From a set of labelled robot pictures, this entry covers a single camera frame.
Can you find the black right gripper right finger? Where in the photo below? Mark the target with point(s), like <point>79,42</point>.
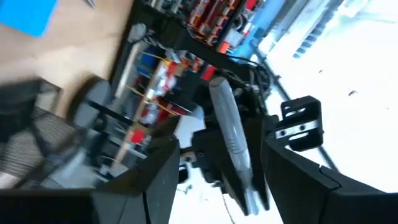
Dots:
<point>326,202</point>

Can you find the shelving with orange bins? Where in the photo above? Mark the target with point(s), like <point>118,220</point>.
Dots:
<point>214,21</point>

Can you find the blue sticky notes pad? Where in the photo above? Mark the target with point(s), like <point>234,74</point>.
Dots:
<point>28,15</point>

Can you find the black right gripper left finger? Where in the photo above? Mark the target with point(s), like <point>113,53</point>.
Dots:
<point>93,208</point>

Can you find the blue Sharpie marker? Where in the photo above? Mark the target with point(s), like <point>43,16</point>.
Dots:
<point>227,124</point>

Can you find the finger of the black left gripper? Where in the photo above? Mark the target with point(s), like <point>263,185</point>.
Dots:
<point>258,155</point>
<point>211,155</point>

